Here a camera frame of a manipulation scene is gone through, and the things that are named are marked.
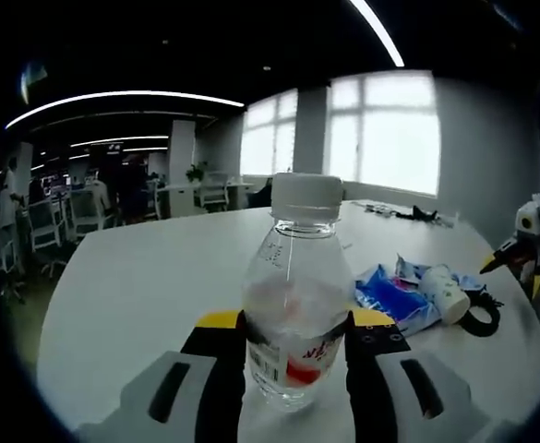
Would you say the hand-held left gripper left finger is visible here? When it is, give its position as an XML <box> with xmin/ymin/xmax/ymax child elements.
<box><xmin>79</xmin><ymin>309</ymin><xmax>247</xmax><ymax>443</ymax></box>

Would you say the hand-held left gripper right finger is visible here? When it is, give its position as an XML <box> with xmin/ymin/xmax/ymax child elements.
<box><xmin>345</xmin><ymin>309</ymin><xmax>474</xmax><ymax>443</ymax></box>

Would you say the black cable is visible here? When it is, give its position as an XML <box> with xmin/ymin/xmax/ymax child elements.
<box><xmin>457</xmin><ymin>294</ymin><xmax>505</xmax><ymax>339</ymax></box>

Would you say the white paper cup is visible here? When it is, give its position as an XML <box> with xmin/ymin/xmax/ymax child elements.
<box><xmin>418</xmin><ymin>264</ymin><xmax>472</xmax><ymax>325</ymax></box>

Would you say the blue tissue pack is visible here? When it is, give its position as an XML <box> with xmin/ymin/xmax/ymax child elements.
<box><xmin>354</xmin><ymin>262</ymin><xmax>442</xmax><ymax>337</ymax></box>

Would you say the clear plastic water bottle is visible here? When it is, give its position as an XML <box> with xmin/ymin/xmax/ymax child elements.
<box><xmin>242</xmin><ymin>172</ymin><xmax>355</xmax><ymax>413</ymax></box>

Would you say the white table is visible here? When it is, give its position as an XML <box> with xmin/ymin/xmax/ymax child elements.
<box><xmin>36</xmin><ymin>200</ymin><xmax>540</xmax><ymax>435</ymax></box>

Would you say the large window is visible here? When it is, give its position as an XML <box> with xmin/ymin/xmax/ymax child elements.
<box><xmin>328</xmin><ymin>71</ymin><xmax>442</xmax><ymax>196</ymax></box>

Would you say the white office chair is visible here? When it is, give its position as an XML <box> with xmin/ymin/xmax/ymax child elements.
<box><xmin>68</xmin><ymin>188</ymin><xmax>108</xmax><ymax>233</ymax></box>
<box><xmin>198</xmin><ymin>177</ymin><xmax>230</xmax><ymax>210</ymax></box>
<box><xmin>28</xmin><ymin>197</ymin><xmax>64</xmax><ymax>254</ymax></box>

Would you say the potted green plant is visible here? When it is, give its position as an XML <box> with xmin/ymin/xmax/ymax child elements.
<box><xmin>186</xmin><ymin>161</ymin><xmax>209</xmax><ymax>184</ymax></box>

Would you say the narrow window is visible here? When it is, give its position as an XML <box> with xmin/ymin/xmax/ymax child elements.
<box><xmin>240</xmin><ymin>90</ymin><xmax>299</xmax><ymax>177</ymax></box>

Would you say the curved ceiling light strip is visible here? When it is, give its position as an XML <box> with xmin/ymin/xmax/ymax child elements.
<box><xmin>5</xmin><ymin>90</ymin><xmax>246</xmax><ymax>131</ymax></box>

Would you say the black cable clutter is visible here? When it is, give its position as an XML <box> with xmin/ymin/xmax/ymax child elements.
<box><xmin>365</xmin><ymin>200</ymin><xmax>456</xmax><ymax>228</ymax></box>

